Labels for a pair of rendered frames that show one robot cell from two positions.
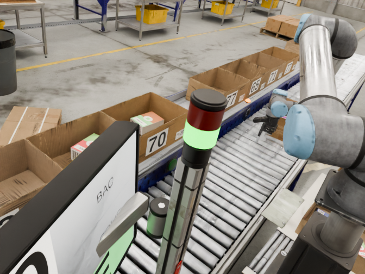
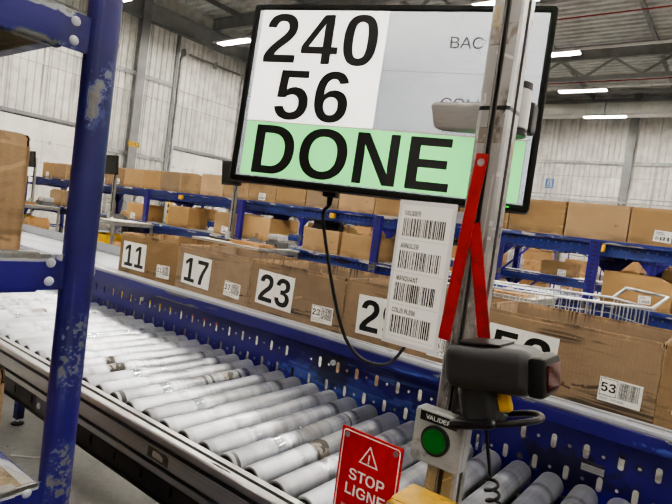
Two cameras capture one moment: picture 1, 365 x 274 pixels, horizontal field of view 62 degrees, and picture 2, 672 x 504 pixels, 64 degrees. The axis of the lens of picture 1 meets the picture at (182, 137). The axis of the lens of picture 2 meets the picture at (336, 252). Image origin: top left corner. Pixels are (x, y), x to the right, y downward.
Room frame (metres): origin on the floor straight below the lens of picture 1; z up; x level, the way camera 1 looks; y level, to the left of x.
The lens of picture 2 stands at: (0.27, -0.73, 1.20)
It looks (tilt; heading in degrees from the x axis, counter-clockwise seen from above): 3 degrees down; 96
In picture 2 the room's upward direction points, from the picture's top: 8 degrees clockwise
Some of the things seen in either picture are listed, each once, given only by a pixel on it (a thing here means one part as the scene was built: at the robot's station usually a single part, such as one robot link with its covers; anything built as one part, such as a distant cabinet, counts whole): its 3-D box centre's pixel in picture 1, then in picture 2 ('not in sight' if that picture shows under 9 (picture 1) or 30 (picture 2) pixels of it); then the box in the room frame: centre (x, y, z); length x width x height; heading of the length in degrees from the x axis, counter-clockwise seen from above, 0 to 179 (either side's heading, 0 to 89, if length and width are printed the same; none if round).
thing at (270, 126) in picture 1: (270, 123); not in sight; (1.75, -0.54, 0.94); 0.09 x 0.08 x 0.12; 59
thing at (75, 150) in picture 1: (91, 150); not in sight; (1.14, 0.42, 0.92); 0.16 x 0.11 x 0.07; 159
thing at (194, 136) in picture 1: (203, 122); not in sight; (0.38, -0.03, 1.62); 0.05 x 0.05 x 0.06
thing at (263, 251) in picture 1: (264, 249); not in sight; (0.91, -0.46, 0.74); 0.28 x 0.02 x 0.02; 145
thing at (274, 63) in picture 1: (261, 68); not in sight; (2.74, -0.59, 0.96); 0.39 x 0.29 x 0.17; 149
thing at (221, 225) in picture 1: (195, 208); not in sight; (1.09, -0.14, 0.72); 0.52 x 0.05 x 0.05; 59
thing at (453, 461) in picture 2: not in sight; (439, 438); (0.36, -0.06, 0.95); 0.07 x 0.03 x 0.07; 149
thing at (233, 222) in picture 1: (202, 201); not in sight; (1.15, -0.17, 0.72); 0.52 x 0.05 x 0.05; 59
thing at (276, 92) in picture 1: (277, 99); not in sight; (1.75, -0.53, 1.11); 0.10 x 0.09 x 0.12; 173
